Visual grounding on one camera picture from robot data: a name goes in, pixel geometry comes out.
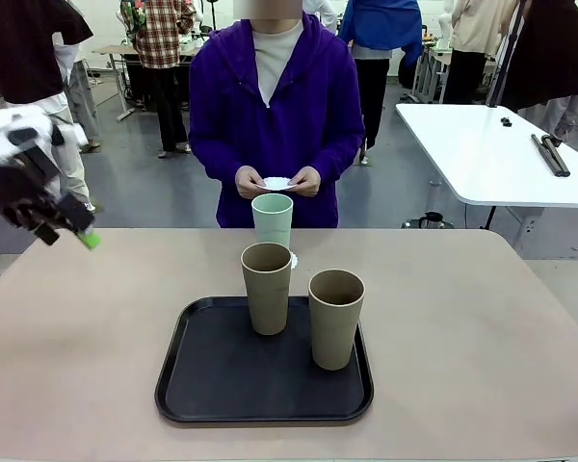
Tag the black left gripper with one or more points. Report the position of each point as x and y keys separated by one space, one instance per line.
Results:
x=19 y=187

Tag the tall mint green cup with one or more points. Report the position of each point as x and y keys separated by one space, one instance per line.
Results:
x=272 y=226

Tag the white scalloped paper coaster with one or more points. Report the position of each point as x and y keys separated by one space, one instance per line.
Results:
x=275 y=183
x=295 y=261

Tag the tall brown cup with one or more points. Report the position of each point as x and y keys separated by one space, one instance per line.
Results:
x=266 y=308
x=334 y=337

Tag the person's left forearm purple sleeve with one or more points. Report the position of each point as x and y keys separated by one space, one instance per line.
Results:
x=339 y=161

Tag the person's right forearm purple sleeve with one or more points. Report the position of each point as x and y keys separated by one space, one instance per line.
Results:
x=212 y=159

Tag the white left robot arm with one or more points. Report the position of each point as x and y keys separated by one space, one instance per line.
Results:
x=9 y=125

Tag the person's right hand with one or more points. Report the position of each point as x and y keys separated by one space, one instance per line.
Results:
x=249 y=183

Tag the person's left hand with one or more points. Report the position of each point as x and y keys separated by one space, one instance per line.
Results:
x=309 y=183

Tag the person in grey trousers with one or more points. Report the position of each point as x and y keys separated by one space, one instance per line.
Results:
x=84 y=106

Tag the person in black top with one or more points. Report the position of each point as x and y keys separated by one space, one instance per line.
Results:
x=24 y=48

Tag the grey background desk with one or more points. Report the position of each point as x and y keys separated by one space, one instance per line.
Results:
x=113 y=49

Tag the person in plaid shirt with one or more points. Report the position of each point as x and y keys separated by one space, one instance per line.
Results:
x=161 y=38

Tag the person in purple hoodie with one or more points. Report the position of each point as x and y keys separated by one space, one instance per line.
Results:
x=294 y=120

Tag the black plastic serving tray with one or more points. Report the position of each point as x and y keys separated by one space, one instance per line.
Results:
x=270 y=385

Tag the black kettle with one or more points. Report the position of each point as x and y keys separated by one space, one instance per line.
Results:
x=431 y=221

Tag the person in blue jacket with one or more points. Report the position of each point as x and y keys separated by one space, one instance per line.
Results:
x=380 y=24

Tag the white folding table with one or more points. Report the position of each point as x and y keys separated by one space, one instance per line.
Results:
x=486 y=154

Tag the white mannequin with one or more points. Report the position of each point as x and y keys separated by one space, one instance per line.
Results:
x=445 y=24

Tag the small black object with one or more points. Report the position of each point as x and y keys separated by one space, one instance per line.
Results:
x=506 y=121

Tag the person in beige top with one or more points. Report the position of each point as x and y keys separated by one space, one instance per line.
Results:
x=481 y=24

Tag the black pole stand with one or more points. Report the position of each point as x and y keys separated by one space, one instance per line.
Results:
x=503 y=67

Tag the black folded tripod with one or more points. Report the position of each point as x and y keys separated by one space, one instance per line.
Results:
x=551 y=156

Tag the person in black coat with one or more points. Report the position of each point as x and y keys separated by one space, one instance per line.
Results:
x=549 y=58

